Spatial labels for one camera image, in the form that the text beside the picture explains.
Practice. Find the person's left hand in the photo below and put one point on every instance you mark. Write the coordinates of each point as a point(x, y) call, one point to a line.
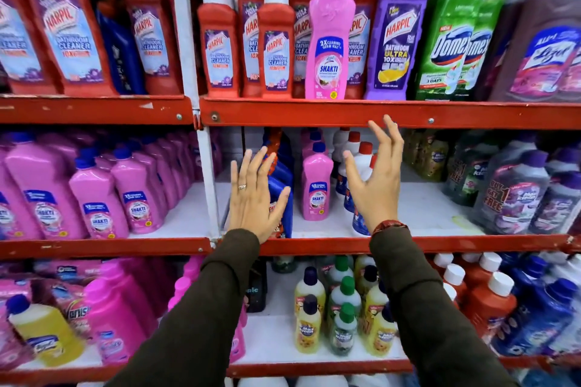
point(252, 210)

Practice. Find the person's right hand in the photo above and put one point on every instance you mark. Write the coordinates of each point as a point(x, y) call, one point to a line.
point(379, 194)

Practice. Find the person's left little finger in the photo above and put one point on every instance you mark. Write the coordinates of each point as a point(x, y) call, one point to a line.
point(234, 180)

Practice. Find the person's right middle finger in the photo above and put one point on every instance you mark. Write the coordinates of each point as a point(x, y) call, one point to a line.
point(391, 137)

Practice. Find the person's left thumb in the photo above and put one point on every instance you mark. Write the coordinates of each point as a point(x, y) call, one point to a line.
point(282, 200)

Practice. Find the person's right thumb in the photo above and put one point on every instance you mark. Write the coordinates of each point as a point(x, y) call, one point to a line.
point(352, 166)

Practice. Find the person's left middle finger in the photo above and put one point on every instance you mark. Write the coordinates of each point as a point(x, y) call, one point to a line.
point(258, 166)

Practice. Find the person's right forearm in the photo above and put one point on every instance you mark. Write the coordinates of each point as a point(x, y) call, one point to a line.
point(435, 318)

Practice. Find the person's left forearm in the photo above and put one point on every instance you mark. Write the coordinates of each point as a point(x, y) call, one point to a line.
point(195, 318)

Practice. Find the white red-capped bottle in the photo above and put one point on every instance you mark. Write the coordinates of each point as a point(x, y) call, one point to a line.
point(361, 160)
point(349, 144)
point(339, 142)

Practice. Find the blue cleaner bottle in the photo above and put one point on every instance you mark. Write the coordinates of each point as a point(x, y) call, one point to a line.
point(279, 185)
point(280, 160)

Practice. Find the olive liquid bottle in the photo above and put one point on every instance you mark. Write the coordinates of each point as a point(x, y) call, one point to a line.
point(413, 148)
point(435, 160)

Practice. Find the red metal shelf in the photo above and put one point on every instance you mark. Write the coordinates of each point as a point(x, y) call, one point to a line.
point(113, 247)
point(54, 374)
point(281, 341)
point(408, 113)
point(90, 110)
point(431, 219)

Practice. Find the pink blue-capped bottle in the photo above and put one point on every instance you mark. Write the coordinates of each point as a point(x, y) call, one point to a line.
point(312, 137)
point(317, 191)
point(330, 37)

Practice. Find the dark green liquid bottle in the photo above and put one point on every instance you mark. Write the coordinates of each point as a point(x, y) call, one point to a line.
point(465, 178)
point(476, 142)

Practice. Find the black bottle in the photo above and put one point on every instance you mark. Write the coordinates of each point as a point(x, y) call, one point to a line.
point(258, 287)

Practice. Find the small green-capped bottle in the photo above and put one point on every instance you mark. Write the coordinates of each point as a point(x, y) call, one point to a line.
point(342, 337)
point(339, 271)
point(338, 297)

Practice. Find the small yellow dark-capped bottle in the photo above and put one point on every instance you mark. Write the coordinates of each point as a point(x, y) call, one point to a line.
point(373, 300)
point(381, 337)
point(366, 281)
point(309, 293)
point(307, 332)

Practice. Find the purple cleaner bottle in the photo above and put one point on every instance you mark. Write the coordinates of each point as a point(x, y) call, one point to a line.
point(397, 37)

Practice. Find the green white cleaner bottle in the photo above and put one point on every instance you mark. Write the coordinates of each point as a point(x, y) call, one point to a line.
point(449, 37)
point(488, 15)

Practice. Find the purple-capped clear bottle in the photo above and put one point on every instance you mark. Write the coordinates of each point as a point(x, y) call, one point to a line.
point(513, 196)
point(556, 210)
point(565, 157)
point(508, 151)

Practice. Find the cluster of red cleaner bottles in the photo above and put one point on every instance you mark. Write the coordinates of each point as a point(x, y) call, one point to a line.
point(274, 37)
point(488, 309)

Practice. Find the cluster of pink cleaner bottles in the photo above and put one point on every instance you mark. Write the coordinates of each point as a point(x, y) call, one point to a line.
point(100, 191)
point(118, 314)

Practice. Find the brown liquid clear bottle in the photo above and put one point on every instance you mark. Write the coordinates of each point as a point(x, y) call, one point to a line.
point(504, 28)
point(544, 37)

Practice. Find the red white-capped bottle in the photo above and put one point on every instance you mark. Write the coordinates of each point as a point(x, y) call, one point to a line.
point(68, 33)
point(18, 46)
point(152, 42)

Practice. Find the dark blue bottle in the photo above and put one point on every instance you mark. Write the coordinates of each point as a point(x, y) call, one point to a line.
point(122, 55)

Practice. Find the white bottle top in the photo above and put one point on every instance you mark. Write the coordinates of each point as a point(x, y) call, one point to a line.
point(321, 381)
point(374, 381)
point(262, 382)

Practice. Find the pile of pink refill pouches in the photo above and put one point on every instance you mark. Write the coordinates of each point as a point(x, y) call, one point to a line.
point(45, 284)

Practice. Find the cluster of blue bottles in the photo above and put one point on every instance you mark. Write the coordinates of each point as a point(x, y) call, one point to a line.
point(535, 314)

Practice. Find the large yellow blue-capped bottle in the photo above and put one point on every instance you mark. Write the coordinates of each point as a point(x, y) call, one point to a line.
point(45, 332)

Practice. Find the white shelf upright post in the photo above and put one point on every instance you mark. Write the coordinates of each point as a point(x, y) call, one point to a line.
point(188, 37)

